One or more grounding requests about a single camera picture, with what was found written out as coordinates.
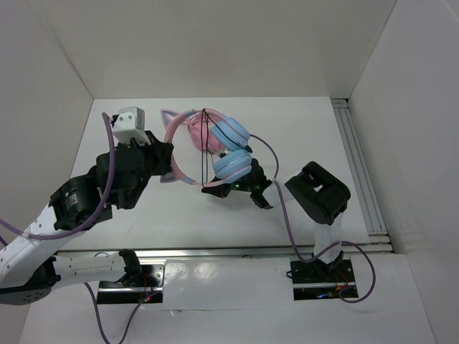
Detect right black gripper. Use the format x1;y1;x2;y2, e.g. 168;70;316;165
203;163;255;198

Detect blue pink cat-ear headphones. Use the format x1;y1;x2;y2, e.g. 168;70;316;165
161;108;252;187

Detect thin black headphone cable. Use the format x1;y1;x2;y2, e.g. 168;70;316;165
200;107;252;189

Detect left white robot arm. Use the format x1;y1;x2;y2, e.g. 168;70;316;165
1;132;174;305

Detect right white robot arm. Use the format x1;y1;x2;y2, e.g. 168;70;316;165
202;158;351;281

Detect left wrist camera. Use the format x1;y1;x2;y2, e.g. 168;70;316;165
112;107;151;145

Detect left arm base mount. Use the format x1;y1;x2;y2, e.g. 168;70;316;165
96;257;166;305

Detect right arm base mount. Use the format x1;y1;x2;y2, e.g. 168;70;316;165
286;259;359;301

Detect aluminium front rail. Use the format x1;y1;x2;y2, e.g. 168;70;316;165
55;243;316;261

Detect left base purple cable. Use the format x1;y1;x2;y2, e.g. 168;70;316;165
84;281;164;344

